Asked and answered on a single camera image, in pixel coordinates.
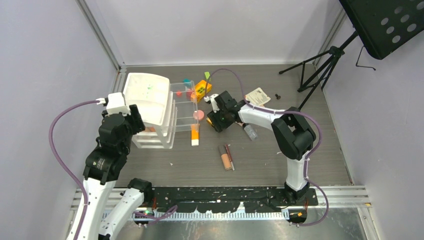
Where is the gold black lipstick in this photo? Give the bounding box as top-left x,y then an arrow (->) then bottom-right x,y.
206,118 -> 214,127

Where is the small pink round puff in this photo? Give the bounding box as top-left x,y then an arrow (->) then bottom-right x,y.
193,110 -> 205,121

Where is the orange cream tube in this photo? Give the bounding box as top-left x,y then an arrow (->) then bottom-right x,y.
190,124 -> 200,147

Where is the foundation tube grey cap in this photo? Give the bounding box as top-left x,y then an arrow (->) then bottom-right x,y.
218,145 -> 233,171

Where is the clear plastic drawer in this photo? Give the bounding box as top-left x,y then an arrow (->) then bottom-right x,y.
170,80 -> 199,132

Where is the white plastic drawer organizer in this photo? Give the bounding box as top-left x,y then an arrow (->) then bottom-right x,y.
123,72 -> 178,149

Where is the red makeup pencil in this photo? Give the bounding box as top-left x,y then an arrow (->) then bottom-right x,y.
224,144 -> 235,171

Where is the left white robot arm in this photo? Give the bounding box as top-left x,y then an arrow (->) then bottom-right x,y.
67,104 -> 154,240

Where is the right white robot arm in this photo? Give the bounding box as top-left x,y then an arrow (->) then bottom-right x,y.
203,91 -> 317,205

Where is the yellow toy block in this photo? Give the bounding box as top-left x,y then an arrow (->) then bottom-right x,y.
190,80 -> 212,103

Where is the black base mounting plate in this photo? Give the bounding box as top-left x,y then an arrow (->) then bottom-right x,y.
141,186 -> 319,214

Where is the black tripod stand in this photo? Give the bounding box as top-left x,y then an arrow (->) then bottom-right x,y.
279,0 -> 424,109

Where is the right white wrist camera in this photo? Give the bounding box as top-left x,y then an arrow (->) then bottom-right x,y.
203,93 -> 220,113

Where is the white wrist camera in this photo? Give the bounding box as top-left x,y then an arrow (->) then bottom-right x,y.
96,92 -> 131,116
203,93 -> 220,113

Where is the aluminium rail frame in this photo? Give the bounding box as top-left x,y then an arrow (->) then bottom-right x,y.
70,185 -> 372,222

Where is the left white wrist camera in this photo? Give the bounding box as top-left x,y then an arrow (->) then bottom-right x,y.
96,92 -> 131,116

